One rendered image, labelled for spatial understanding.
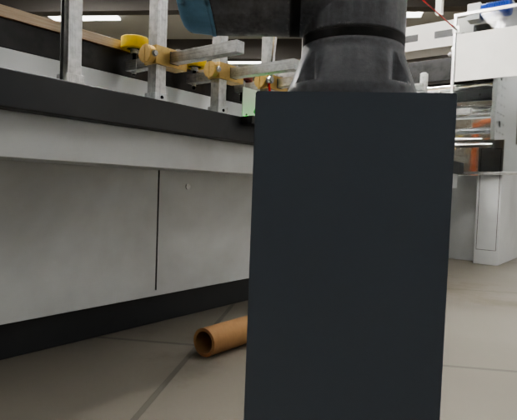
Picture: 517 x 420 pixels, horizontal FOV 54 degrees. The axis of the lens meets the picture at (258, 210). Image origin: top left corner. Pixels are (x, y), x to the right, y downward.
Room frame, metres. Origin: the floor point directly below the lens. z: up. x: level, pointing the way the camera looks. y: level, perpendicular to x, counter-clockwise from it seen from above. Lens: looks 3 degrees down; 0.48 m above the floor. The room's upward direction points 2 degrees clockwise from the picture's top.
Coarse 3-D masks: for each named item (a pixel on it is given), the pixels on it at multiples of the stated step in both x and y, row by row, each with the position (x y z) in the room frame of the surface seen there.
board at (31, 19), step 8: (0, 8) 1.26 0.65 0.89; (8, 8) 1.27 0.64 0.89; (0, 16) 1.26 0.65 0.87; (8, 16) 1.27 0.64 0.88; (16, 16) 1.29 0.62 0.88; (24, 16) 1.30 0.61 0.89; (32, 16) 1.32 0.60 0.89; (40, 16) 1.34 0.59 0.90; (32, 24) 1.32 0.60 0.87; (40, 24) 1.34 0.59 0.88; (48, 24) 1.35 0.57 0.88; (56, 24) 1.37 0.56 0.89; (88, 32) 1.45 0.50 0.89; (88, 40) 1.45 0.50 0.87; (96, 40) 1.47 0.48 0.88; (104, 40) 1.49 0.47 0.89; (112, 40) 1.51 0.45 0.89; (120, 48) 1.53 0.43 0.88
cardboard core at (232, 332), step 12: (216, 324) 1.43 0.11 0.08; (228, 324) 1.45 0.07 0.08; (240, 324) 1.47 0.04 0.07; (204, 336) 1.43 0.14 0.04; (216, 336) 1.38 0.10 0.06; (228, 336) 1.41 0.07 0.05; (240, 336) 1.45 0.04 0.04; (204, 348) 1.41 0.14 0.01; (216, 348) 1.37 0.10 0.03; (228, 348) 1.43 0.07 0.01
